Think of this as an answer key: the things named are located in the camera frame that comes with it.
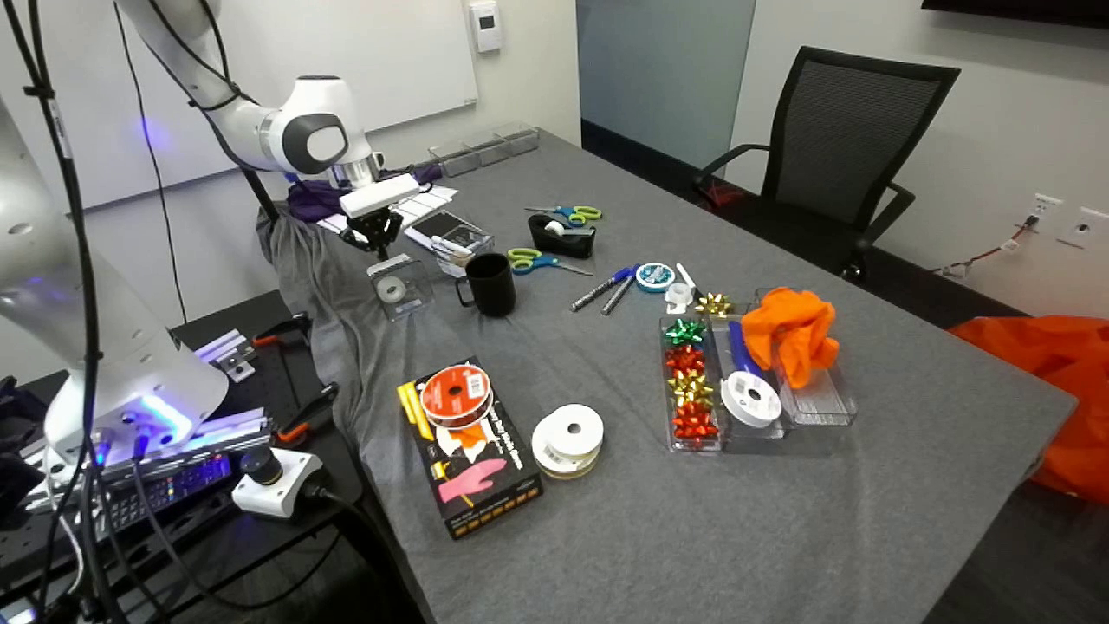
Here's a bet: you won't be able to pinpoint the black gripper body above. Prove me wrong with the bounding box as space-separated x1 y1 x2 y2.
342 205 409 251

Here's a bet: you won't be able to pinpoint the grey robot base box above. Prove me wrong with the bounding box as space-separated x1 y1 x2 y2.
46 409 279 547

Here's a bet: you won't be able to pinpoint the clear box with gold item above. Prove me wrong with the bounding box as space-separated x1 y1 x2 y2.
438 244 479 280

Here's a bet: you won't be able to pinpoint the gold gift bow in box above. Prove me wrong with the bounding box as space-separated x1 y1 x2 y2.
670 373 713 409

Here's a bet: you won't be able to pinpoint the clear box of bows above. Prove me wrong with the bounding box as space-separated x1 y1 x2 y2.
658 316 726 457

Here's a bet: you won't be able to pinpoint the clear plastic organizer box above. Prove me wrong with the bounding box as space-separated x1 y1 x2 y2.
703 312 860 450

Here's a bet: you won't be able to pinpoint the black and white card pack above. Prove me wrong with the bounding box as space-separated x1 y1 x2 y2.
402 208 495 267

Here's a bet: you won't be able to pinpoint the purple cloth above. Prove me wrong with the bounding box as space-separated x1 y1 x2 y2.
284 163 448 224

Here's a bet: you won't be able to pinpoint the black mug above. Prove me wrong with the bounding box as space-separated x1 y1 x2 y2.
452 251 519 321

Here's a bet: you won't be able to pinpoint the black tripod pole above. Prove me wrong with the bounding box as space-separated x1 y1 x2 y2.
232 163 284 221

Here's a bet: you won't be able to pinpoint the blue and yellow scissors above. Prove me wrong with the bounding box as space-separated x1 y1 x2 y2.
501 244 594 280

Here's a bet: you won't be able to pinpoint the orange ribbon spool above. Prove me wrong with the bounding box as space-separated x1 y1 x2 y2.
417 361 499 432

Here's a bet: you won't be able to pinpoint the black tape dispenser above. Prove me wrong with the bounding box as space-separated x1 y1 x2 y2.
528 210 601 264

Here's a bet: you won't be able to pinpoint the green and blue scissors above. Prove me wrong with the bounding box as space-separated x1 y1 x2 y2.
552 201 605 232

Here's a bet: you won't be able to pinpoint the blue tape roll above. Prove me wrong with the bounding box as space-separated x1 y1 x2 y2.
629 261 678 296

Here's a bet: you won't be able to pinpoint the white emergency stop button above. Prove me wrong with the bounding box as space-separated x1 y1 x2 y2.
227 443 327 519

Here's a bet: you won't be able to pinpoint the thick white ribbon spool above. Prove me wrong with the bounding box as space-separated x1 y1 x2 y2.
528 403 605 483

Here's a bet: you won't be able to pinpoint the green gift bow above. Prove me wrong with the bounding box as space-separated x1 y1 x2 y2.
661 318 708 351

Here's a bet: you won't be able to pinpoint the red gift bow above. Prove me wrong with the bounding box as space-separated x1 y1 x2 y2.
672 403 722 447
665 344 710 383

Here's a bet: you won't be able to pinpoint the blue grey door panel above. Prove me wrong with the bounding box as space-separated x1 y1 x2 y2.
574 0 759 171

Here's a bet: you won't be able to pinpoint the loose gold gift bow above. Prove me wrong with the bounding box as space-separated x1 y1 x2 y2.
693 290 739 321

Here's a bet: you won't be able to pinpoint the black equipment cart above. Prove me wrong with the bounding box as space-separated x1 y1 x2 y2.
0 288 394 624

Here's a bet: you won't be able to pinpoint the thin white ribbon spool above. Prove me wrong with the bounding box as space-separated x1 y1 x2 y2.
718 369 791 432

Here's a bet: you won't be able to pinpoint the orange crumpled cloth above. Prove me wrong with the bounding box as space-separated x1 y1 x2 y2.
739 285 842 391

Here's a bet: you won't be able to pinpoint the grey table cloth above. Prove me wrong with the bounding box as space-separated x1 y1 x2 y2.
255 125 1078 624

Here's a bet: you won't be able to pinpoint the black office chair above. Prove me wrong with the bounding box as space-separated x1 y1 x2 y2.
690 46 963 280

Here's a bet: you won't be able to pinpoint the orange plastic bag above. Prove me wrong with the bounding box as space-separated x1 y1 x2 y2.
949 312 1109 507

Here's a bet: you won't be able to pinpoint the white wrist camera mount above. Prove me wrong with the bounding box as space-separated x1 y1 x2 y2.
335 171 423 221

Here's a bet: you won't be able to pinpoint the silver metal bracket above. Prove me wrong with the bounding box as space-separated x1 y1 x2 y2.
187 326 261 384

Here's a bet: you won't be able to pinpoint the white wall thermostat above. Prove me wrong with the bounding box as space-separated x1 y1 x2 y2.
464 0 507 59

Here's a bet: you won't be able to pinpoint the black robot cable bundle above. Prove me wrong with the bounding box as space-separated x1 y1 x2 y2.
0 0 160 624

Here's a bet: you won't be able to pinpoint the thin wall outlet cable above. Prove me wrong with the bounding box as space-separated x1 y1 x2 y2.
931 218 1043 280

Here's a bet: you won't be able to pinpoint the black wall screen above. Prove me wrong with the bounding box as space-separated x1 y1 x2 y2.
917 0 1109 31

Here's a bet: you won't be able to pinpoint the white wall outlet box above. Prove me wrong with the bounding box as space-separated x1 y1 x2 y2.
1019 186 1109 254

